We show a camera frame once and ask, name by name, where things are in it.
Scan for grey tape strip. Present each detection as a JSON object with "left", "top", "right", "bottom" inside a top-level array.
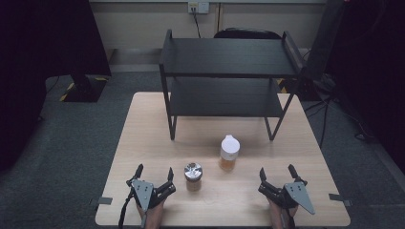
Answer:
[
  {"left": 90, "top": 197, "right": 114, "bottom": 206},
  {"left": 328, "top": 193, "right": 353, "bottom": 207}
]

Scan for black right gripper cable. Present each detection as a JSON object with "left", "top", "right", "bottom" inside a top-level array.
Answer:
[{"left": 280, "top": 208, "right": 296, "bottom": 229}]

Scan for black floor cables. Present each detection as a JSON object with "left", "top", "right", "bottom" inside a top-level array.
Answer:
[{"left": 304, "top": 94, "right": 374, "bottom": 149}]

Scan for wall conduit pipe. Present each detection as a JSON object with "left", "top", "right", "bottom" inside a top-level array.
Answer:
[{"left": 216, "top": 2, "right": 223, "bottom": 32}]

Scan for glass jar with white lid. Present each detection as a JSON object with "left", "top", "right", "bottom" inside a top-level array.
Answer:
[{"left": 219, "top": 135, "right": 241, "bottom": 172}]

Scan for black two-tier shelf rack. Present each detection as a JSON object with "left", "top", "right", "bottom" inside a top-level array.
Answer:
[{"left": 159, "top": 29, "right": 305, "bottom": 141}]

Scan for black power cable with plug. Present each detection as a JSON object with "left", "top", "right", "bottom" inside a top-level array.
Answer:
[{"left": 190, "top": 8, "right": 203, "bottom": 39}]

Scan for white wall socket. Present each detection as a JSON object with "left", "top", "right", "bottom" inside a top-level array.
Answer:
[{"left": 187, "top": 1, "right": 210, "bottom": 14}]

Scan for black stand base yellow stripes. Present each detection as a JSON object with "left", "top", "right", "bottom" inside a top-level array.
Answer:
[{"left": 58, "top": 74, "right": 109, "bottom": 103}]

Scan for black curtain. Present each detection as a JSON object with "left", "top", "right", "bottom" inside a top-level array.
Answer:
[
  {"left": 328, "top": 0, "right": 405, "bottom": 175},
  {"left": 0, "top": 0, "right": 113, "bottom": 173}
]

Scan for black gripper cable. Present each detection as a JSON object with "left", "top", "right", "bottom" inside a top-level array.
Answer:
[
  {"left": 280, "top": 208, "right": 296, "bottom": 229},
  {"left": 117, "top": 190, "right": 134, "bottom": 229}
]

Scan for person's right hand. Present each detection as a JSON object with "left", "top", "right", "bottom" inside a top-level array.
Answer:
[{"left": 267, "top": 198, "right": 300, "bottom": 229}]

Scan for glass jar with silver lid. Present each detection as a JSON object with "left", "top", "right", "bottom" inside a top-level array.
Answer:
[{"left": 183, "top": 162, "right": 203, "bottom": 193}]

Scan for person's left hand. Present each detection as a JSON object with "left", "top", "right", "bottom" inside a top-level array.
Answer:
[{"left": 136, "top": 199, "right": 166, "bottom": 229}]

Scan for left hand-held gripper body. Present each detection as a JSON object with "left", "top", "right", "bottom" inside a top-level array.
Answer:
[{"left": 126, "top": 178, "right": 177, "bottom": 213}]

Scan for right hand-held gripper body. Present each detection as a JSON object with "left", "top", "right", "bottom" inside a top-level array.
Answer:
[{"left": 258, "top": 180, "right": 316, "bottom": 216}]

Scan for black chair back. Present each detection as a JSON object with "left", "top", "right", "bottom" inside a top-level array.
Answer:
[{"left": 213, "top": 27, "right": 283, "bottom": 40}]

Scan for black upright panel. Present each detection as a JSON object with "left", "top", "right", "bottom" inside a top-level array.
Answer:
[{"left": 303, "top": 0, "right": 347, "bottom": 81}]

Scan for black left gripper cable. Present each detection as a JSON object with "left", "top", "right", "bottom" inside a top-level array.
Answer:
[{"left": 117, "top": 190, "right": 134, "bottom": 229}]

